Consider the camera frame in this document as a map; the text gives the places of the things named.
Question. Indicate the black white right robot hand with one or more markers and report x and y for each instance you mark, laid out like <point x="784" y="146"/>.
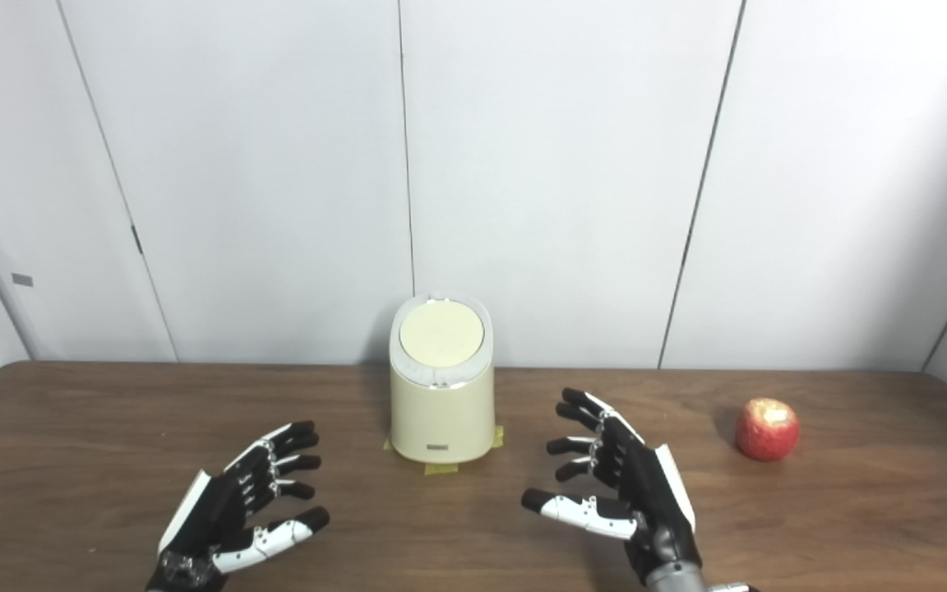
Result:
<point x="650" y="493"/>

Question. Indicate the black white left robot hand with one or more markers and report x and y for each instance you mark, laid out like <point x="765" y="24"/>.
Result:
<point x="210" y="510"/>

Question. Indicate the red apple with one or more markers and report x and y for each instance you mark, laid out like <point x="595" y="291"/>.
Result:
<point x="767" y="429"/>

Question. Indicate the cream-colored bin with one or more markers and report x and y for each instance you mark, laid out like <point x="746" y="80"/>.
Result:
<point x="441" y="419"/>

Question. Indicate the cream round bin lid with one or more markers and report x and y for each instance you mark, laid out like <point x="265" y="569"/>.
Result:
<point x="441" y="332"/>

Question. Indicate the grey wall label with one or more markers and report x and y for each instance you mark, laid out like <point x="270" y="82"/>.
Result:
<point x="22" y="279"/>

